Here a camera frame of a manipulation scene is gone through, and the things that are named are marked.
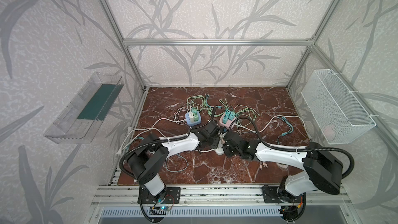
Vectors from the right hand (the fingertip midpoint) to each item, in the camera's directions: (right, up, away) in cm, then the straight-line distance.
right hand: (224, 140), depth 87 cm
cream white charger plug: (-20, +14, +6) cm, 25 cm away
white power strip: (-3, -5, -3) cm, 6 cm away
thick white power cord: (-46, +5, +10) cm, 48 cm away
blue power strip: (-18, +8, +9) cm, 22 cm away
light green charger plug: (-17, +13, +7) cm, 23 cm away
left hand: (-4, +1, +2) cm, 5 cm away
